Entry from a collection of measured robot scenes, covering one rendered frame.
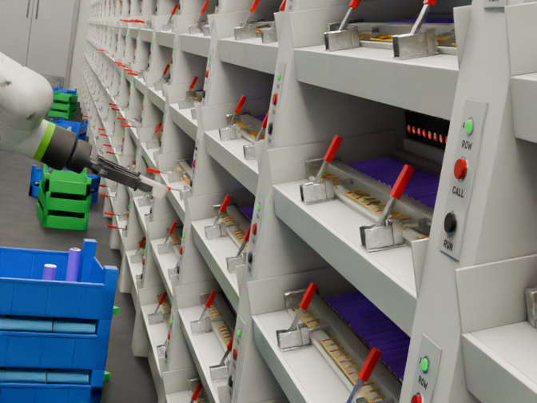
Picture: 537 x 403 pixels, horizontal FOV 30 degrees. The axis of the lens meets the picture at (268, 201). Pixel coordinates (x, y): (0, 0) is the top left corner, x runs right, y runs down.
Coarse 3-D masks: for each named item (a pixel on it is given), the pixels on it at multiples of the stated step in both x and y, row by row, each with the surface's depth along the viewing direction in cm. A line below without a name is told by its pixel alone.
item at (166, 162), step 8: (176, 152) 280; (184, 152) 281; (192, 152) 281; (160, 160) 280; (168, 160) 280; (176, 160) 281; (184, 160) 279; (192, 160) 280; (160, 168) 280; (168, 168) 280; (176, 168) 281; (160, 176) 280; (168, 184) 261; (176, 184) 259; (184, 184) 257; (168, 192) 261; (176, 192) 248; (184, 192) 221; (176, 200) 241; (184, 200) 222; (176, 208) 245; (184, 208) 227; (184, 216) 226
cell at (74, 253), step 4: (72, 248) 166; (76, 248) 166; (72, 252) 165; (76, 252) 165; (80, 252) 166; (72, 256) 165; (76, 256) 165; (68, 260) 166; (72, 260) 165; (76, 260) 165; (68, 264) 165; (72, 264) 165; (76, 264) 165; (68, 268) 165; (72, 268) 165; (76, 268) 165; (68, 272) 165; (72, 272) 165; (76, 272) 166; (68, 276) 165; (72, 276) 165; (76, 276) 166; (68, 280) 166; (72, 280) 166; (76, 280) 166
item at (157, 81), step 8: (168, 64) 327; (152, 72) 344; (160, 72) 345; (168, 72) 345; (152, 80) 345; (160, 80) 328; (168, 80) 344; (152, 88) 339; (160, 88) 327; (152, 96) 333; (160, 96) 305; (160, 104) 307
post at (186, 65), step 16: (192, 0) 274; (208, 0) 275; (176, 32) 282; (176, 48) 277; (176, 64) 276; (192, 64) 277; (176, 80) 277; (192, 80) 278; (176, 128) 279; (176, 144) 280; (192, 144) 281; (160, 208) 282; (144, 256) 293; (144, 336) 288; (144, 352) 289
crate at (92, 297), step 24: (0, 264) 164; (24, 264) 166; (96, 264) 165; (0, 288) 146; (24, 288) 147; (48, 288) 148; (72, 288) 149; (96, 288) 150; (0, 312) 146; (24, 312) 148; (48, 312) 149; (72, 312) 150; (96, 312) 151
